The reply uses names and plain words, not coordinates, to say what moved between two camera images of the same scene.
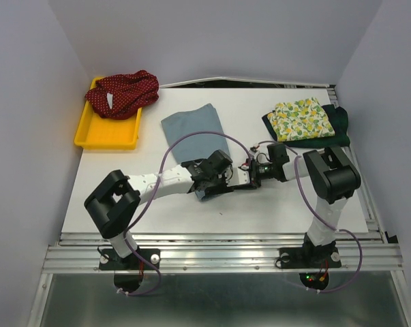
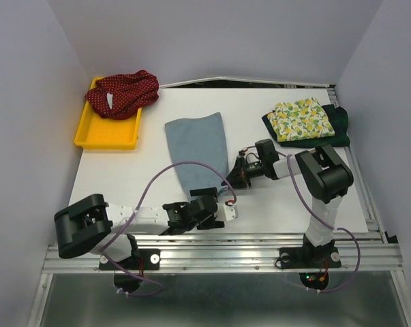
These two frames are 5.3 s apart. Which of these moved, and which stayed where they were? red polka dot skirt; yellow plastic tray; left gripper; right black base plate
Moved: left gripper
Stayed: yellow plastic tray; red polka dot skirt; right black base plate
